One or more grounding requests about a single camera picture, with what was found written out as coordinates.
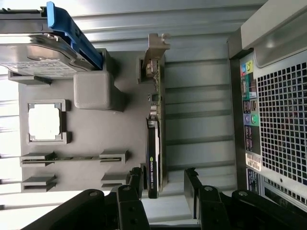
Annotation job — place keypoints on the hard disk in blue caddy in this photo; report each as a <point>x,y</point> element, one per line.
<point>36,48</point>

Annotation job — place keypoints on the open black PC case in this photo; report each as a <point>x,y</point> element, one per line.
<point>283,119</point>

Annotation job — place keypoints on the silver CPU chip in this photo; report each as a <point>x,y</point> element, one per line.
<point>44,122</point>

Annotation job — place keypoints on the grey parts rack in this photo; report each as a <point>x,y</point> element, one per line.
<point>96,134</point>

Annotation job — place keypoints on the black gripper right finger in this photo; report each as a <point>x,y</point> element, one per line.
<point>208,210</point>

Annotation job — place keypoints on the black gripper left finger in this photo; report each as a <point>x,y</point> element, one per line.
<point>134,210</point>

